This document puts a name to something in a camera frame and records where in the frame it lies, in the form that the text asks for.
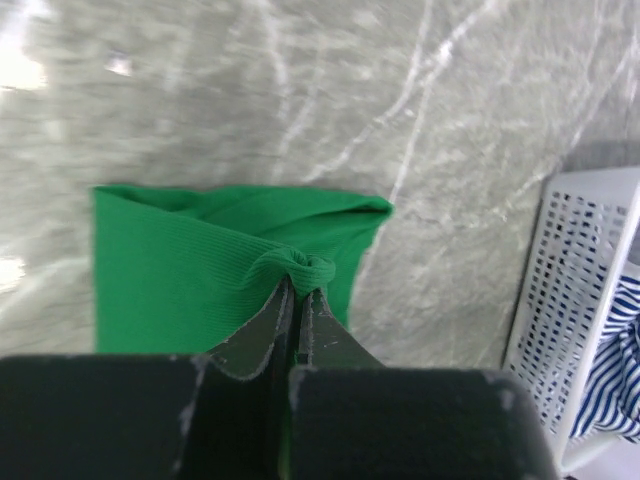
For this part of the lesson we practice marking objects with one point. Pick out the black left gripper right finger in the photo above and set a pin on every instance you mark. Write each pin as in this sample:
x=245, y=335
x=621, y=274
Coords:
x=354, y=418

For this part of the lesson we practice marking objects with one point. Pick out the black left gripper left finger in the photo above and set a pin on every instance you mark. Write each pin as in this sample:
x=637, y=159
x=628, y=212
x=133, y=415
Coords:
x=214, y=415

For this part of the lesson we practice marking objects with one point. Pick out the green tank top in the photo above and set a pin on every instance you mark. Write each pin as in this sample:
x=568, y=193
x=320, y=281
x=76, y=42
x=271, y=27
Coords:
x=179, y=271

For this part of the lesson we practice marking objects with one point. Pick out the blue white striped tank top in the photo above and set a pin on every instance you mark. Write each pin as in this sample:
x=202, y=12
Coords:
x=612, y=360

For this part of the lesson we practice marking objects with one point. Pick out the white plastic laundry basket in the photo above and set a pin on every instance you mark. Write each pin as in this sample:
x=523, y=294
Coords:
x=527, y=346

